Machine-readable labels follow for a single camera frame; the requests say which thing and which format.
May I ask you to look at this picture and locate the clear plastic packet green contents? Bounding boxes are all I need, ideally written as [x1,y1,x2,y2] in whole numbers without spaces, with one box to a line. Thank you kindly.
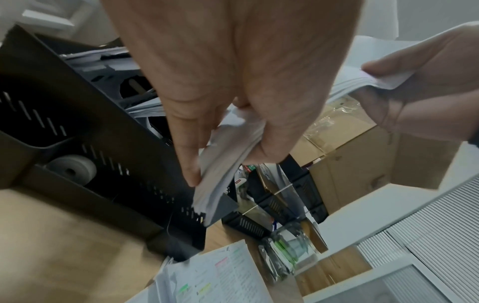
[257,221,329,283]

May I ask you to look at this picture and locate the grey tape roll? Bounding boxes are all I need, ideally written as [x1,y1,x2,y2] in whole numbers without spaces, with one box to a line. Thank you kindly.
[45,154,99,188]

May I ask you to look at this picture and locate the printed document with highlighter marks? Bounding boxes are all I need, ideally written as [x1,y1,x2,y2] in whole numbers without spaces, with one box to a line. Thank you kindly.
[125,239,274,303]

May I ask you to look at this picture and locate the black perforated desk organizer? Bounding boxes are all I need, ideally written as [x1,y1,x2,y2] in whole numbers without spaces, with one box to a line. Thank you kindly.
[0,25,241,262]

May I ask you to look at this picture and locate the person's left hand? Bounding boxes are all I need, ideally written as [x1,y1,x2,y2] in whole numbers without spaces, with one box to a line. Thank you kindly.
[100,0,366,188]

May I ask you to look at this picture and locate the stack of white paper sheets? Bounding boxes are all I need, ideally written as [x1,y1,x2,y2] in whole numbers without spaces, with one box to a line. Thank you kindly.
[192,66,417,227]

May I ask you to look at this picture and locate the brown cardboard box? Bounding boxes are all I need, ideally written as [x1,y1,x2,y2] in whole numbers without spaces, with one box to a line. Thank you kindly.
[290,96,462,214]

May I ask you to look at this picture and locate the white packet with rubber band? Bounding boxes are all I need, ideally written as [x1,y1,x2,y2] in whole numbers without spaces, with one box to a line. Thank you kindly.
[256,162,313,221]

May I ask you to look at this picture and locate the black slotted plastic crate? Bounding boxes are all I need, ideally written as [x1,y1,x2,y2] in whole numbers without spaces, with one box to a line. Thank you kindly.
[222,155,331,241]

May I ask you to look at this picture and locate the white ribbed cabinet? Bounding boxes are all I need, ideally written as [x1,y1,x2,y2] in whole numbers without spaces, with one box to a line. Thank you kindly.
[299,173,479,303]

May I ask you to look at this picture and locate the person's right hand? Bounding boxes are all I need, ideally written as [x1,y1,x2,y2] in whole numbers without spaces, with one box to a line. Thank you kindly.
[352,22,479,143]

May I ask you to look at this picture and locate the loose papers in organizer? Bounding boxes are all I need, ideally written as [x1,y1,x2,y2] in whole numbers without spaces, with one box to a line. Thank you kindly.
[63,46,174,120]

